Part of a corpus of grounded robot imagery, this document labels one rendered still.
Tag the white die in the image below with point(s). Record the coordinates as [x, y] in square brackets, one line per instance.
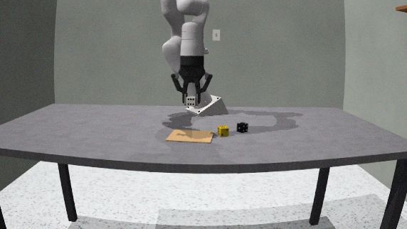
[191, 101]

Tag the black die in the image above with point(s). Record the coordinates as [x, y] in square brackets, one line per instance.
[242, 127]

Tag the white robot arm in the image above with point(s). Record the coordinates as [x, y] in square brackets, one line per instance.
[190, 41]

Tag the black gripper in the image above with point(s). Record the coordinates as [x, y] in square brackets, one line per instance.
[191, 74]

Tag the tan flat mat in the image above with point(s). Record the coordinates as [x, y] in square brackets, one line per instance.
[190, 136]

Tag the yellow die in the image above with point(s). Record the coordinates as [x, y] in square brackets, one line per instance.
[223, 131]

